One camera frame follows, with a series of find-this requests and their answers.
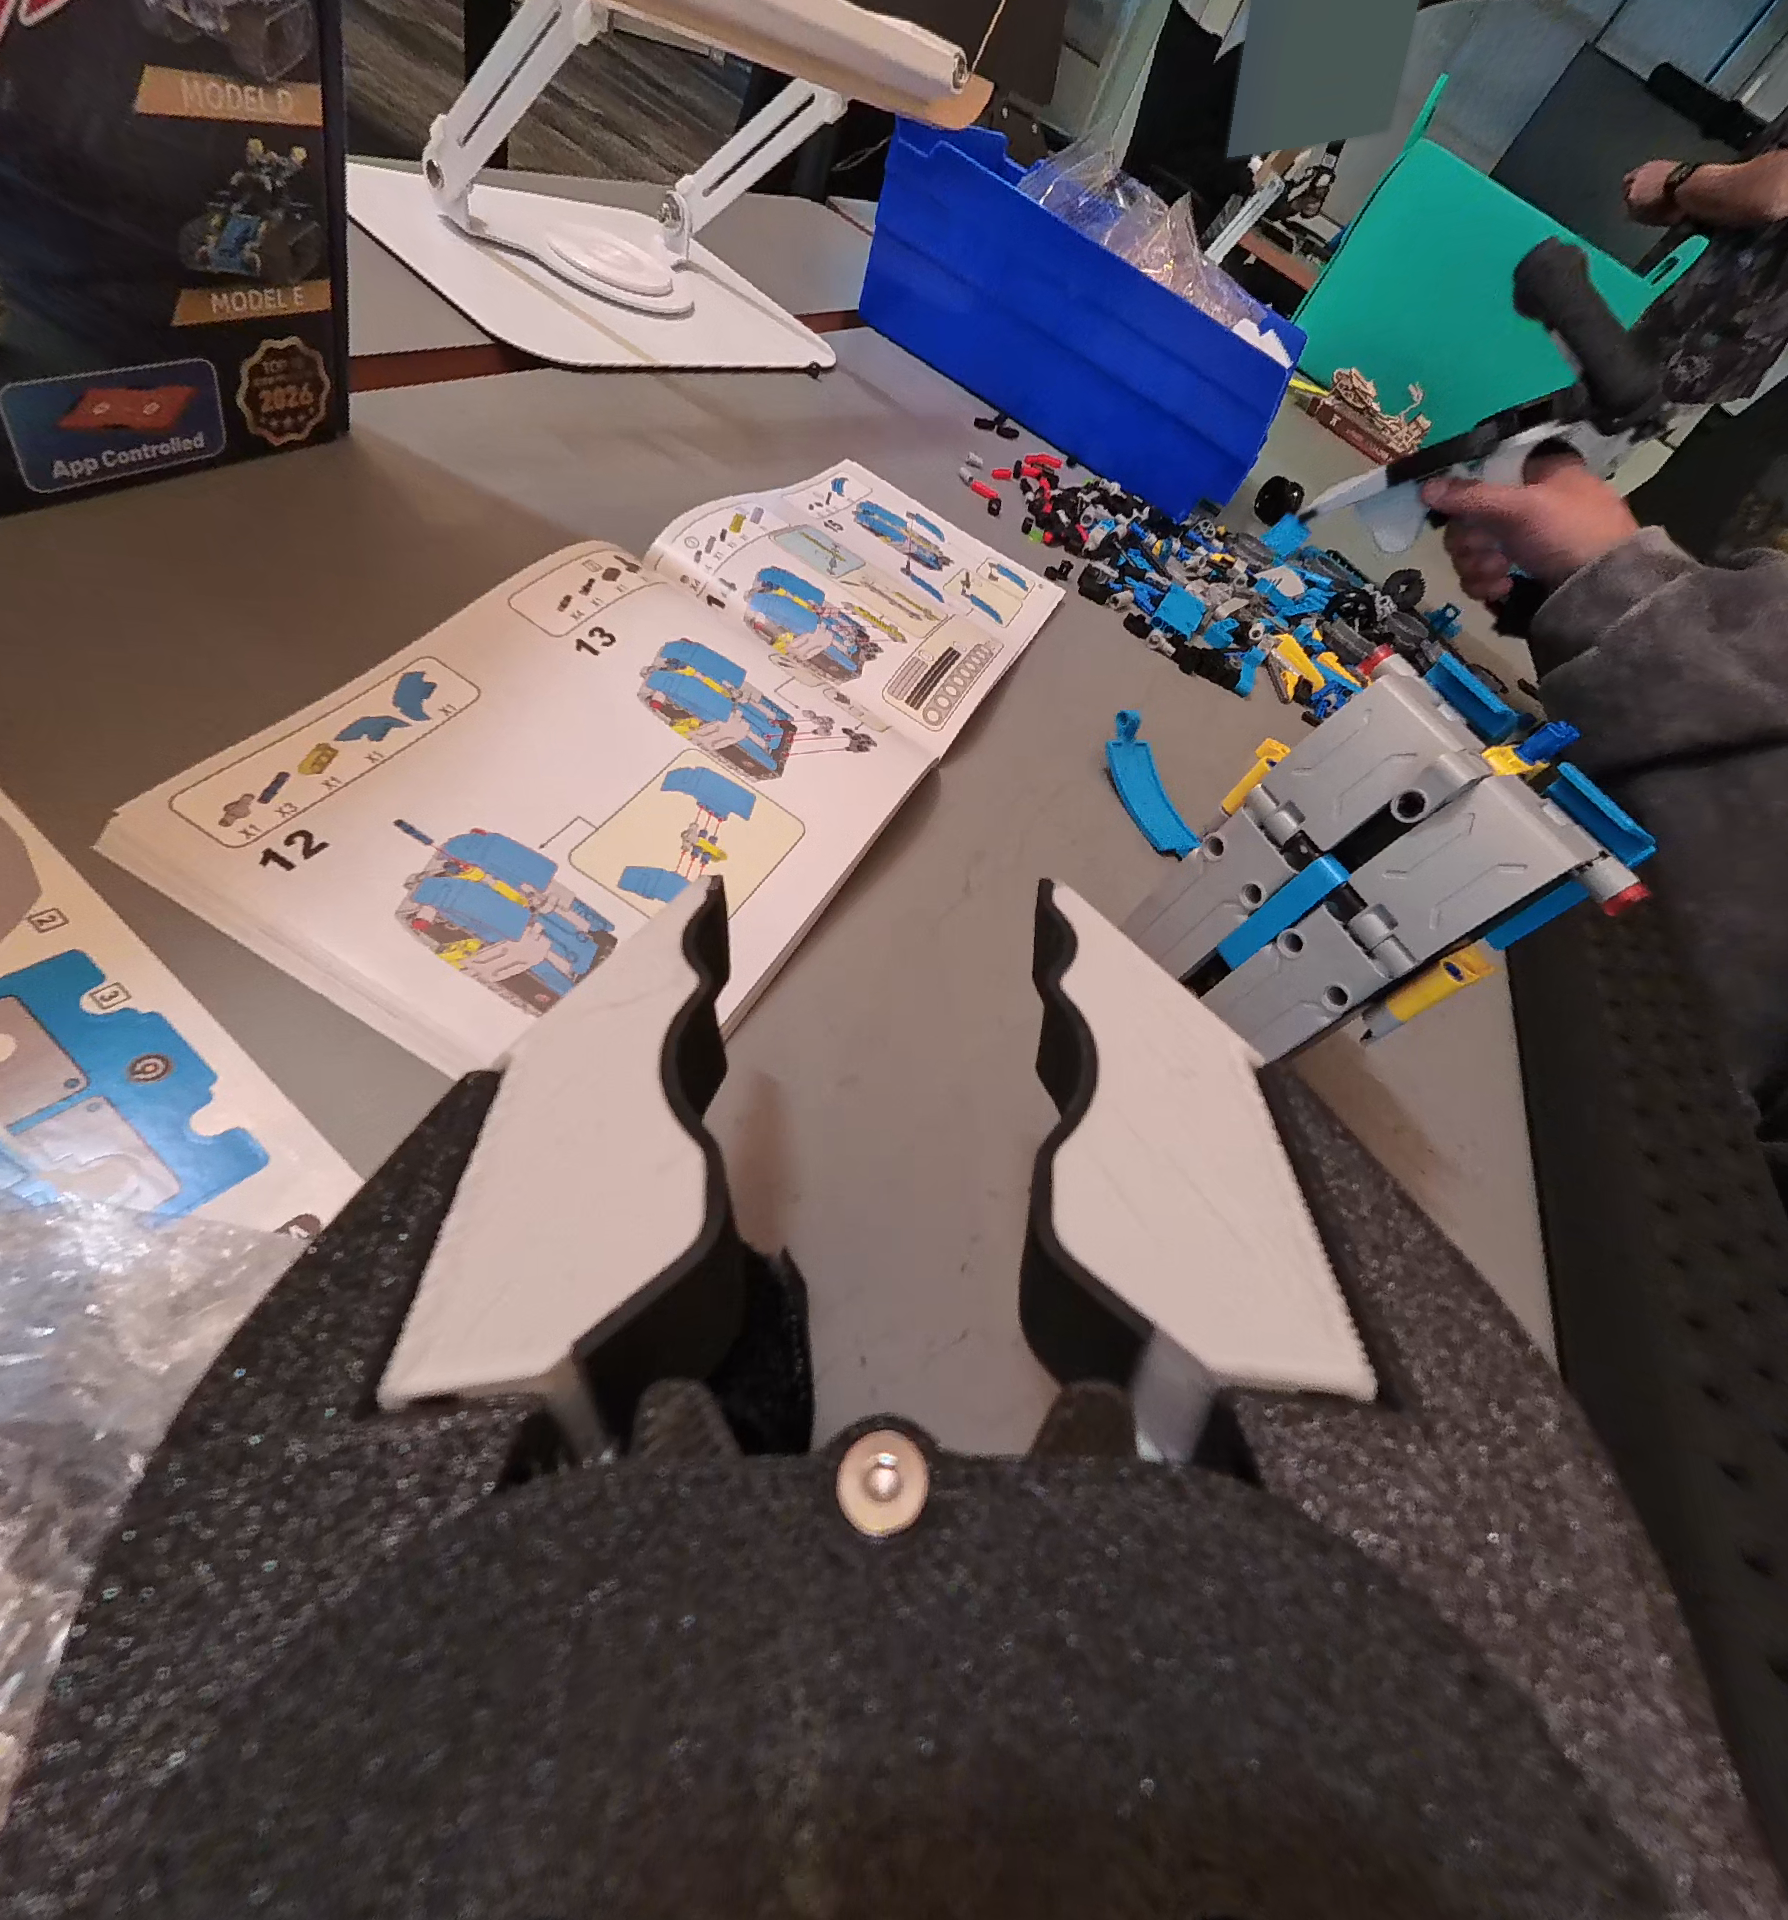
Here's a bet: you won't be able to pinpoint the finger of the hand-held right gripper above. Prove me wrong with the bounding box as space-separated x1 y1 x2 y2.
1258 450 1454 528

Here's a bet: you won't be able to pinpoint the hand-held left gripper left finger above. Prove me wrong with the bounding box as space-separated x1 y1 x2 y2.
379 873 743 1469

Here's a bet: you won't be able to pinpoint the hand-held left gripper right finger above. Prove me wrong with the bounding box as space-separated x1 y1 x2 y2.
1024 877 1385 1467

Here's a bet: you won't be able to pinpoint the pile of small brick parts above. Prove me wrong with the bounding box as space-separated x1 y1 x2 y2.
960 403 1544 708

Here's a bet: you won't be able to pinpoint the grey blue toy brick model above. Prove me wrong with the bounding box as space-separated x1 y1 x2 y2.
1129 665 1657 1055

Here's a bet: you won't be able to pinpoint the person's right forearm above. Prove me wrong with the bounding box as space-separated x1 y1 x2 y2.
1488 523 1788 1084

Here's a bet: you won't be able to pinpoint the grey desk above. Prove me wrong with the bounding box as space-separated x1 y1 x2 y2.
0 150 1568 1920

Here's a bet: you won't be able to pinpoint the person's right hand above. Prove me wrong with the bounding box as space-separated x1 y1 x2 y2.
1423 450 1641 605

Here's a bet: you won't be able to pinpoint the small wooden model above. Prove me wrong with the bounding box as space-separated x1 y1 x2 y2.
1321 365 1438 462

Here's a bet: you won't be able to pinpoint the teal green board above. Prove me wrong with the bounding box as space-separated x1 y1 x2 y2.
1290 75 1715 433

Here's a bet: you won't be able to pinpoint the clear plastic parts bags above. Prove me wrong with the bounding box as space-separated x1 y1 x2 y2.
1012 141 1290 355

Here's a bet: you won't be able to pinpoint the blue plastic bin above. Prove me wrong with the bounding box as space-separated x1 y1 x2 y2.
855 113 1309 511

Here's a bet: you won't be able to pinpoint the blue curved brick piece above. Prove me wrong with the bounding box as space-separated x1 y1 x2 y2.
1102 712 1214 859

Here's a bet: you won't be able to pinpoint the open instruction booklet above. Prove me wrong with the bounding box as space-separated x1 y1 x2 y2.
95 455 1068 1077

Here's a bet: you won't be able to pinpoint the blue grey sticker sheet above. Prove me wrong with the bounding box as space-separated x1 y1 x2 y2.
0 727 366 1251

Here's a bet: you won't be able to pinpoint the crumpled clear plastic bag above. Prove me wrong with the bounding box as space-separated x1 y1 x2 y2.
0 1168 303 1920

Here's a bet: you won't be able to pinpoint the white folding book stand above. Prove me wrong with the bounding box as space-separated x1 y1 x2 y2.
344 0 995 375

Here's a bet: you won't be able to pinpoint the dark toy kit box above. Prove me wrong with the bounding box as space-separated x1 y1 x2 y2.
0 0 354 536

